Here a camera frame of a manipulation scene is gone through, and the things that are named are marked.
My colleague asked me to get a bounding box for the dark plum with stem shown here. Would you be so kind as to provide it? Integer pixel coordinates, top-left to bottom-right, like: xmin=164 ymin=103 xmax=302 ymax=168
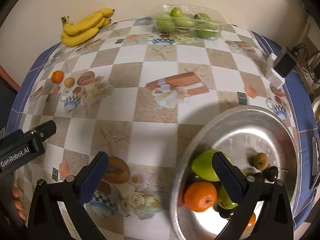
xmin=264 ymin=166 xmax=288 ymax=182

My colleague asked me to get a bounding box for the clear plastic clamshell box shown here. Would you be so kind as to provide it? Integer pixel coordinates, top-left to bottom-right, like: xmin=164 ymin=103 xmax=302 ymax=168
xmin=150 ymin=4 xmax=227 ymax=41

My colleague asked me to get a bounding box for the large green jujube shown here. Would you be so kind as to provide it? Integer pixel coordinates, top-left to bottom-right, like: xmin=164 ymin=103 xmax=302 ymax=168
xmin=216 ymin=184 xmax=238 ymax=210
xmin=191 ymin=150 xmax=247 ymax=182

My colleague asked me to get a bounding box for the white charger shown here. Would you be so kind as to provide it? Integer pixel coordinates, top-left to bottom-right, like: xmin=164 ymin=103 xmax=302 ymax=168
xmin=265 ymin=53 xmax=285 ymax=88

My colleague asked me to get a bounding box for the dark cabinet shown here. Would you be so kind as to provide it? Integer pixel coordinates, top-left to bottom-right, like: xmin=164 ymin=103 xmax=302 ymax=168
xmin=0 ymin=65 xmax=20 ymax=130

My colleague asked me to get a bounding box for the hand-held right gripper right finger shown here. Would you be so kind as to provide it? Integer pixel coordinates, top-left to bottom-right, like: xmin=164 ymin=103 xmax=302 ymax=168
xmin=212 ymin=151 xmax=294 ymax=240

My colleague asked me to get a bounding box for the grey flat device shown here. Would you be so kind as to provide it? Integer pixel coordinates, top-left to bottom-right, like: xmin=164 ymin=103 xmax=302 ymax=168
xmin=310 ymin=137 xmax=320 ymax=190

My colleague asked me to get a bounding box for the yellow banana bunch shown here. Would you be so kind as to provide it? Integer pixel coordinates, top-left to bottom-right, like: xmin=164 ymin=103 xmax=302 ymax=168
xmin=61 ymin=8 xmax=115 ymax=47

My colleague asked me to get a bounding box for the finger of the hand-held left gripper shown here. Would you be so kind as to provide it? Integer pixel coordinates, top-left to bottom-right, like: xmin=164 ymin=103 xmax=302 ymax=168
xmin=24 ymin=120 xmax=57 ymax=142

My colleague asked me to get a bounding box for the small mandarin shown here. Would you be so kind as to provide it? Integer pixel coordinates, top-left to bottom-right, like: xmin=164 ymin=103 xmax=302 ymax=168
xmin=51 ymin=70 xmax=64 ymax=83

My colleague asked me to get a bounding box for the person's left hand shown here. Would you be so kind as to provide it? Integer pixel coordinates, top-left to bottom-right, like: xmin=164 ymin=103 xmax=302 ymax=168
xmin=12 ymin=187 xmax=27 ymax=220

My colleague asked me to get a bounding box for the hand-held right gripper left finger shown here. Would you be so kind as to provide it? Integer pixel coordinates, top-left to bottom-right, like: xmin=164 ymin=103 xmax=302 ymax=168
xmin=27 ymin=151 xmax=110 ymax=240

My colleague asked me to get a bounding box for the checkered printed tablecloth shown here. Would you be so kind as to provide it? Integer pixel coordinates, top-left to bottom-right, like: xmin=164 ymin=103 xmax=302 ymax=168
xmin=7 ymin=17 xmax=318 ymax=240

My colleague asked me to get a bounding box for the round metal plate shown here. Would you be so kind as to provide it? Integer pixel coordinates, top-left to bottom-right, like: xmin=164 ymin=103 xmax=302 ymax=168
xmin=170 ymin=106 xmax=300 ymax=240

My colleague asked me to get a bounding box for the small olive brown fruit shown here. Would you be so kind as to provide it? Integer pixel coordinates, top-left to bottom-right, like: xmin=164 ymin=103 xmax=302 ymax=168
xmin=251 ymin=152 xmax=269 ymax=170

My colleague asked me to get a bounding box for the large mandarin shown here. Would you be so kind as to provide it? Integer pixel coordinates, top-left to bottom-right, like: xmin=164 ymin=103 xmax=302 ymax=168
xmin=184 ymin=181 xmax=218 ymax=212

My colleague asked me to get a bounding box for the black cable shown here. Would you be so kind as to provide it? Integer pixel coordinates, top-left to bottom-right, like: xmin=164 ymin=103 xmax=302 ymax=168
xmin=292 ymin=44 xmax=320 ymax=60

